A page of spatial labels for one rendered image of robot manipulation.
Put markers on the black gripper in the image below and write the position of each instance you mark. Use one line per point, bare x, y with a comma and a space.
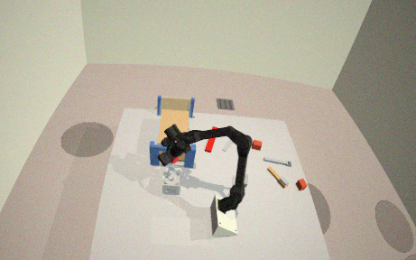
168, 156

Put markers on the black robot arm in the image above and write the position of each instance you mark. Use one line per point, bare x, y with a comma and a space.
243, 142

